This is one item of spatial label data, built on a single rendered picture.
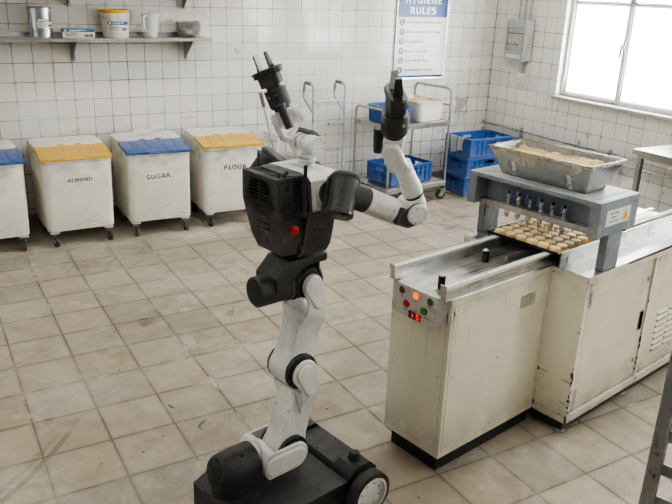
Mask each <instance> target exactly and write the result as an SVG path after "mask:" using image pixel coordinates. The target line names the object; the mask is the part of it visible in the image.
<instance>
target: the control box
mask: <svg viewBox="0 0 672 504"><path fill-rule="evenodd" d="M400 286H403V287H404V289H405V292H404V293H401V292H400V290H399V288H400ZM414 292H416V293H417V294H418V296H419V298H418V299H417V300H415V299H414V297H413V293H414ZM428 299H431V300H432V301H433V305H432V306H429V305H428V303H427V300H428ZM404 300H407V301H408V302H409V306H408V307H404V305H403V301H404ZM442 307H443V301H442V300H441V296H439V295H436V294H434V293H432V292H430V291H427V290H425V289H423V288H420V287H418V286H416V285H413V284H411V283H409V282H407V281H404V280H402V279H401V280H398V281H397V283H396V298H395V311H397V312H399V313H401V314H403V315H405V316H407V317H409V318H410V311H411V312H412V313H413V315H411V317H412V318H411V319H413V320H416V314H417V315H418V316H419V319H418V318H417V320H418V322H420V323H422V324H424V325H426V326H428V327H430V328H432V329H434V330H438V329H440V328H441V317H442ZM421 308H425V309H426V315H422V314H421V313H420V309H421ZM412 313H411V314H412ZM418 316H417V317H418ZM417 320H416V321H417Z"/></svg>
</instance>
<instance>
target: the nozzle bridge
mask: <svg viewBox="0 0 672 504"><path fill-rule="evenodd" d="M508 184H509V186H508V187H507V189H506V191H505V197H506V196H507V193H508V190H511V201H510V204H507V203H506V198H504V196H503V194H504V190H505V188H506V186H507V185H508ZM519 187H521V188H519ZM518 188H519V190H518V191H517V193H516V197H515V198H516V200H517V196H518V194H519V192H521V193H522V194H521V196H522V200H521V206H520V207H517V206H516V204H517V202H516V201H515V200H514V195H515V192H516V190H517V189H518ZM529 190H532V191H530V193H529V194H528V196H527V200H526V202H527V203H528V199H529V196H530V195H532V196H533V197H532V200H533V203H532V209H531V210H528V209H527V204H526V203H525V198H526V195H527V193H528V192H529ZM541 193H543V194H542V195H541V196H540V198H539V200H538V206H539V202H540V200H541V198H543V199H544V201H543V202H544V207H543V213H539V212H538V211H539V210H538V209H539V208H538V207H537V206H536V202H537V198H538V196H539V195H540V194H541ZM552 196H555V197H553V199H552V200H551V202H550V205H549V209H550V208H551V205H552V202H553V201H554V202H555V206H556V207H555V213H554V216H550V211H549V210H548V203H549V201H550V199H551V197H552ZM639 198H640V193H639V192H635V191H630V190H627V189H622V188H618V187H614V186H610V185H607V186H606V187H605V188H604V189H602V190H598V191H594V192H591V193H587V194H584V193H580V192H576V191H572V190H568V189H564V188H560V187H556V186H552V185H548V184H544V183H540V182H536V181H532V180H528V179H525V178H521V177H517V176H513V175H509V174H505V173H502V171H501V169H500V166H499V164H498V165H493V166H488V167H483V168H477V169H472V170H470V176H469V186H468V196H467V201H470V202H473V203H476V202H480V205H479V214H478V223H477V231H478V232H481V233H484V232H487V230H488V229H491V228H494V227H497V223H498V215H499V208H501V209H504V210H508V211H511V212H514V213H518V214H521V215H524V216H528V217H531V218H535V219H538V220H541V221H545V222H548V223H551V224H555V225H558V226H561V227H565V228H568V229H572V230H575V231H578V232H582V233H585V234H586V236H587V237H590V238H593V239H598V238H600V241H599V247H598V253H597V259H596V264H595V271H598V272H601V273H603V272H606V271H608V270H611V269H613V268H616V264H617V259H618V253H619V248H620V242H621V236H622V230H624V229H627V228H630V227H633V226H634V225H635V220H636V214H637V209H638V204H639ZM564 199H566V201H565V202H564V203H563V205H562V207H561V212H562V210H563V208H564V205H567V215H566V219H565V220H562V219H561V217H562V214H560V212H559V209H560V206H561V204H562V202H563V201H564Z"/></svg>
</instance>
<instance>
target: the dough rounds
mask: <svg viewBox="0 0 672 504"><path fill-rule="evenodd" d="M536 221H537V219H535V218H531V220H530V222H529V223H526V221H525V220H524V221H523V222H517V223H516V224H510V225H509V226H503V227H502V228H496V229H495V231H493V232H496V233H499V234H502V235H505V236H508V237H511V238H514V239H517V240H520V241H523V242H526V243H529V244H532V245H536V246H539V247H542V248H545V249H548V250H551V251H554V252H557V253H558V254H561V253H563V252H565V251H568V250H571V249H574V248H577V247H580V246H583V245H586V244H589V243H591V242H594V241H597V240H600V238H598V239H593V238H590V237H587V236H586V234H585V233H582V232H578V231H575V230H572V229H568V228H565V231H564V232H563V234H560V232H559V227H560V226H558V225H555V224H553V228H552V230H548V227H547V226H548V222H545V221H542V224H541V226H540V227H537V224H536Z"/></svg>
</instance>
